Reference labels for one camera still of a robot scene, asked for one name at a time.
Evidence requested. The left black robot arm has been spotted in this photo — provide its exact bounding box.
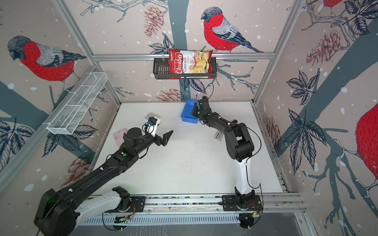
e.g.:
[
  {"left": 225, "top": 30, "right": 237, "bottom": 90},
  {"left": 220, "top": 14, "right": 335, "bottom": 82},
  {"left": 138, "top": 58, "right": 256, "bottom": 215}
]
[{"left": 34, "top": 127, "right": 173, "bottom": 236}]

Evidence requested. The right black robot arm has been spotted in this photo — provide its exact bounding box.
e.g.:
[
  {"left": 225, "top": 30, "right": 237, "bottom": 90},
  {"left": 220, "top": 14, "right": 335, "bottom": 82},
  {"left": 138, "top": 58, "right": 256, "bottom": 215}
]
[{"left": 192, "top": 96, "right": 263, "bottom": 212}]

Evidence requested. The blue plastic bin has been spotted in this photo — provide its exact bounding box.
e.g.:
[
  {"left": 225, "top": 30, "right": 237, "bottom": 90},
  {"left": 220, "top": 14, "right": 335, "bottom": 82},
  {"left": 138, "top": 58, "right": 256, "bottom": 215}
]
[{"left": 181, "top": 99, "right": 198, "bottom": 124}]

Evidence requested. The small white square box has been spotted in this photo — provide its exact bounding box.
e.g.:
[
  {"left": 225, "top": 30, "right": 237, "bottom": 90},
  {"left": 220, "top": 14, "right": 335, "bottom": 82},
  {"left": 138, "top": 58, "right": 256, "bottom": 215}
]
[{"left": 145, "top": 113, "right": 161, "bottom": 126}]

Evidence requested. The grey black stapler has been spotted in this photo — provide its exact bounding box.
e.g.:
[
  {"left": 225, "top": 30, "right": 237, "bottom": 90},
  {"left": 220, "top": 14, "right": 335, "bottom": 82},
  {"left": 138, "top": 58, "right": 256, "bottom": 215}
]
[{"left": 214, "top": 120, "right": 237, "bottom": 142}]

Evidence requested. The pink flat object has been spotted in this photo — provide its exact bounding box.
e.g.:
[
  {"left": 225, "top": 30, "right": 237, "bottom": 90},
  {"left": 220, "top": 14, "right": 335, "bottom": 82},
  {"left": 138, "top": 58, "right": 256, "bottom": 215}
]
[{"left": 113, "top": 128, "right": 128, "bottom": 148}]

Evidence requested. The red cassava chips bag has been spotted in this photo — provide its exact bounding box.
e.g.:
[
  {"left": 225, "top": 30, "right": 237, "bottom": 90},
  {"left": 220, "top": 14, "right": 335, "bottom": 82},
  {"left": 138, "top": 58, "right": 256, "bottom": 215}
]
[{"left": 169, "top": 49, "right": 213, "bottom": 75}]

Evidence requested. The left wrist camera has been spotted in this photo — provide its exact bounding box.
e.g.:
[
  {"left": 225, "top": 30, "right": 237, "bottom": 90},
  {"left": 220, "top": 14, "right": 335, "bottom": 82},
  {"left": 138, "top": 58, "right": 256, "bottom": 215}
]
[{"left": 144, "top": 116, "right": 160, "bottom": 134}]

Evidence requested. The black wire wall basket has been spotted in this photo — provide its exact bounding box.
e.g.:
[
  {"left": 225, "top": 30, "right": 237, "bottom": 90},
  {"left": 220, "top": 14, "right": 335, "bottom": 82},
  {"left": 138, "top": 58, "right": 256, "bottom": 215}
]
[{"left": 153, "top": 57, "right": 217, "bottom": 80}]

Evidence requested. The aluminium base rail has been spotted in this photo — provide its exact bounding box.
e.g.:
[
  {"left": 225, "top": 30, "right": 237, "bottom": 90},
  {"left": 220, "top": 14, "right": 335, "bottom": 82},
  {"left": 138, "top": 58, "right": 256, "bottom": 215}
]
[{"left": 75, "top": 192, "right": 306, "bottom": 216}]

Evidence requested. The white mesh wall shelf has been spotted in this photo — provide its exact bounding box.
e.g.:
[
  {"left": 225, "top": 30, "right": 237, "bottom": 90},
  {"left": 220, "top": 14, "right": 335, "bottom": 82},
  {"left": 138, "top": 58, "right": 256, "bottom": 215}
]
[{"left": 47, "top": 72, "right": 108, "bottom": 135}]

